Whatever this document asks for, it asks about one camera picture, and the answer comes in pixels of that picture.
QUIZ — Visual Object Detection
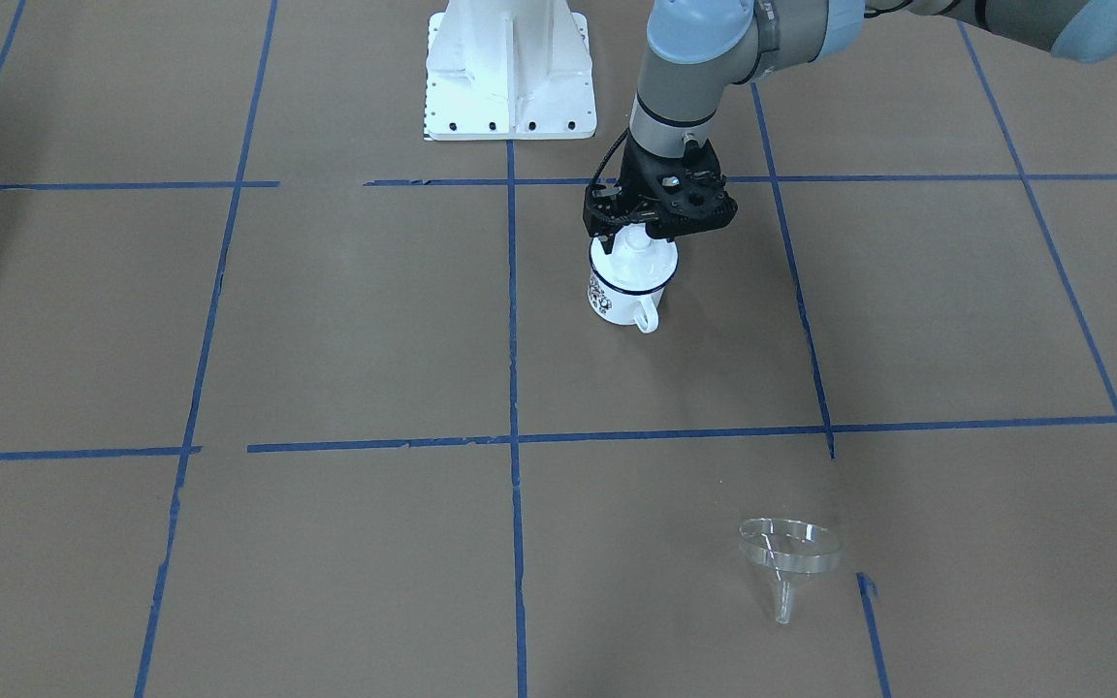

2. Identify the white enamel mug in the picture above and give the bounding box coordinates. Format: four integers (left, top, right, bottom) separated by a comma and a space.
588, 224, 679, 334

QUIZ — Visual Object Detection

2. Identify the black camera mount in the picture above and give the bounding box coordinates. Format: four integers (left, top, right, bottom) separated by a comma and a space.
646, 162, 739, 241

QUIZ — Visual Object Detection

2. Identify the clear plastic funnel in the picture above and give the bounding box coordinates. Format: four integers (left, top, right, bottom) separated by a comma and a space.
739, 518, 844, 624

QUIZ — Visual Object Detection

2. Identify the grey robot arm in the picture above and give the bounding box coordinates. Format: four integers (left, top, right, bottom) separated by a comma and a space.
584, 1, 1117, 246

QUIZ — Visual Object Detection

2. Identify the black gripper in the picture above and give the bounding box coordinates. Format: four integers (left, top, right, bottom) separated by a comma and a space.
584, 136, 725, 241

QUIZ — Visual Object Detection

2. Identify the white mug lid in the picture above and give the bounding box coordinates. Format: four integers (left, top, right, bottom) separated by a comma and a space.
590, 224, 679, 296

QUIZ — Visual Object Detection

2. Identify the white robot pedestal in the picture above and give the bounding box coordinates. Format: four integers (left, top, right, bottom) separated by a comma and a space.
423, 1, 598, 142

